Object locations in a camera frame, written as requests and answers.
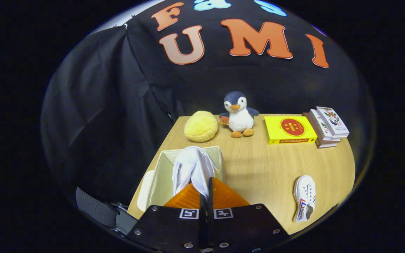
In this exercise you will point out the yellow round plush toy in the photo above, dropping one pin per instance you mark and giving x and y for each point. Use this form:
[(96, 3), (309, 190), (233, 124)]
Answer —
[(200, 126)]

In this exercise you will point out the white canvas shoe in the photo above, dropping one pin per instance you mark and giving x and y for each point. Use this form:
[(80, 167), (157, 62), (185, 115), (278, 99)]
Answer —
[(193, 165), (304, 200)]

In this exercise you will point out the plush penguin toy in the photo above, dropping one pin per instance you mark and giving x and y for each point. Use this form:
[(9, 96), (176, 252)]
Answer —
[(240, 117)]

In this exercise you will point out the yellow book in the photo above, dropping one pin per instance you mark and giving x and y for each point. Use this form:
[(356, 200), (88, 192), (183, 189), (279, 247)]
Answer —
[(288, 129)]

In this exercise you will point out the white illustrated cover book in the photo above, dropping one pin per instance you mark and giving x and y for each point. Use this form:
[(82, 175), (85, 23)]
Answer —
[(333, 121)]

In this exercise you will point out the beige fabric storage box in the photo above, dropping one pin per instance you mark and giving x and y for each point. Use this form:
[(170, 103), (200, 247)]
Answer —
[(162, 175)]

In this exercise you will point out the black backdrop cloth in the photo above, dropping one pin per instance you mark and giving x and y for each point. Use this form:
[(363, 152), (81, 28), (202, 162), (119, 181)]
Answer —
[(111, 105)]

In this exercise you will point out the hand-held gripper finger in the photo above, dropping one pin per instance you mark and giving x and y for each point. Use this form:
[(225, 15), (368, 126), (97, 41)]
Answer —
[(203, 225), (210, 196)]

